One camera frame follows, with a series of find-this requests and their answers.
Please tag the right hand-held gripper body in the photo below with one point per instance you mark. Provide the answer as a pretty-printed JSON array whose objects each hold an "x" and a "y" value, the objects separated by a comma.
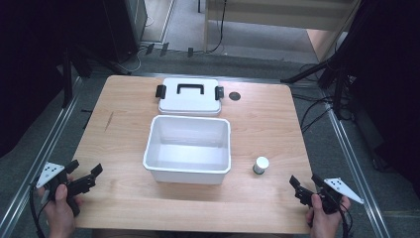
[{"x": 341, "y": 190}]

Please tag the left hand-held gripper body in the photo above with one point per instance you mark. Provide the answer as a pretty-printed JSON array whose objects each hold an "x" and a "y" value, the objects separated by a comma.
[{"x": 52, "y": 173}]

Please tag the small silver can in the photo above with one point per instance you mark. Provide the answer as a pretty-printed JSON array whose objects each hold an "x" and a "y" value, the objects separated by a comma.
[{"x": 261, "y": 164}]

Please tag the white plastic storage box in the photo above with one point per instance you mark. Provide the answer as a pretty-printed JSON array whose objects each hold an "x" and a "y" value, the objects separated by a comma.
[{"x": 188, "y": 148}]

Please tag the person's right hand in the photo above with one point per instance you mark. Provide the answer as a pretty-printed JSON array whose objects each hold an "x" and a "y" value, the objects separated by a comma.
[{"x": 323, "y": 223}]

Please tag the person's left hand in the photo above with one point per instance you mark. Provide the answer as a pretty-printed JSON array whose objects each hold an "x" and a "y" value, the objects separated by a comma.
[{"x": 61, "y": 214}]

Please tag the black upright stand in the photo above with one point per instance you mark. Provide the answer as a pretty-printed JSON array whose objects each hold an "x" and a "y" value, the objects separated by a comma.
[{"x": 67, "y": 79}]

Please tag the black tripod stand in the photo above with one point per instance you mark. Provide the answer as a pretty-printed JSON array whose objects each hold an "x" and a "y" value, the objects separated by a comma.
[{"x": 338, "y": 89}]

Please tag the black curtain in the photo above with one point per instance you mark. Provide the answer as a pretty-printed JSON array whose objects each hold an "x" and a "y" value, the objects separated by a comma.
[
  {"x": 389, "y": 82},
  {"x": 29, "y": 76}
]

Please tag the dark round table grommet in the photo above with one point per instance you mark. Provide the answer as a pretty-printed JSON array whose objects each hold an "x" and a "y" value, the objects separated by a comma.
[{"x": 234, "y": 96}]

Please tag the dark equipment cabinet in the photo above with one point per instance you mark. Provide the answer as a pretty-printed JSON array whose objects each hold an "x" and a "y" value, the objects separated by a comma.
[{"x": 127, "y": 26}]

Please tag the light wooden furniture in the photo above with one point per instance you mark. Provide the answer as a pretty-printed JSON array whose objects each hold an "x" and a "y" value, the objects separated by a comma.
[{"x": 280, "y": 15}]

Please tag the metal floor rail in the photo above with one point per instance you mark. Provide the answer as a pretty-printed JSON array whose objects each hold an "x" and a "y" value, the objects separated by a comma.
[
  {"x": 360, "y": 178},
  {"x": 36, "y": 165}
]

